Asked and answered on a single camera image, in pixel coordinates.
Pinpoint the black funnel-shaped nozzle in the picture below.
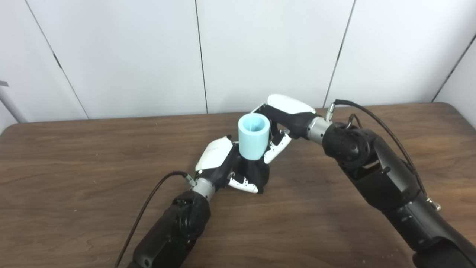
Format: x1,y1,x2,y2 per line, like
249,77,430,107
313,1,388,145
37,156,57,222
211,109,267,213
232,154,270,194

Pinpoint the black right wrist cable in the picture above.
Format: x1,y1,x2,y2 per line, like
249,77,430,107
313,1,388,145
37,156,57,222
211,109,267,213
325,99,428,198

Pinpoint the grey wall post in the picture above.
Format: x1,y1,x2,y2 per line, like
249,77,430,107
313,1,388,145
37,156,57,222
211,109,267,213
0,80,27,123

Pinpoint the white and black left hand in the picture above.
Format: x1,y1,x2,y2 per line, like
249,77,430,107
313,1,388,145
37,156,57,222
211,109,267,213
195,137,261,195

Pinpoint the light-blue hose cylinder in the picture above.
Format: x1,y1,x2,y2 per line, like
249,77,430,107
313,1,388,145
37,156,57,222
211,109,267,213
238,113,270,161

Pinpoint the white and black right hand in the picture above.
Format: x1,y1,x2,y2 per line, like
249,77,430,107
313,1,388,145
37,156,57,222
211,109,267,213
251,94,318,164

